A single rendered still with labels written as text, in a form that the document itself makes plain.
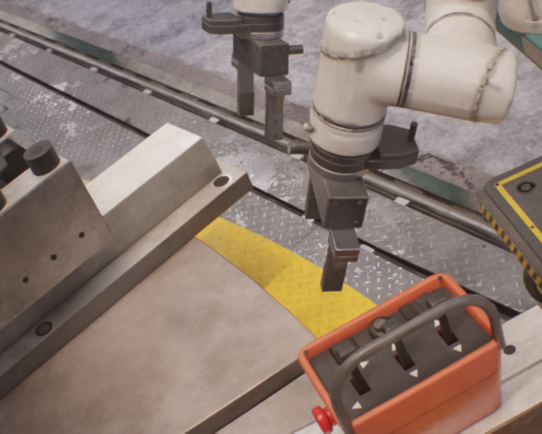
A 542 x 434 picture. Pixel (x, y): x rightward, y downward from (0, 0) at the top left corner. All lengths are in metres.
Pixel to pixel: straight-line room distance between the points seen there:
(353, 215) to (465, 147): 1.53
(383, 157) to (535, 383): 0.32
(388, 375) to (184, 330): 0.95
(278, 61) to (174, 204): 0.79
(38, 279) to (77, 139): 1.55
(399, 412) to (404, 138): 0.34
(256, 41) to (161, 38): 2.43
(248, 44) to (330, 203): 0.45
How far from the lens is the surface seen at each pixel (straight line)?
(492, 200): 1.91
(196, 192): 2.15
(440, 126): 2.71
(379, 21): 0.99
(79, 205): 1.90
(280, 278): 2.39
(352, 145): 1.05
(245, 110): 1.55
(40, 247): 1.89
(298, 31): 3.46
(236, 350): 1.80
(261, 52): 1.40
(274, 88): 1.38
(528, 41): 1.63
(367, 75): 0.99
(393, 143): 1.11
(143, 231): 2.10
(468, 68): 1.00
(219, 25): 1.41
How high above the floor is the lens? 1.54
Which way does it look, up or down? 36 degrees down
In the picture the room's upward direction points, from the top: 23 degrees counter-clockwise
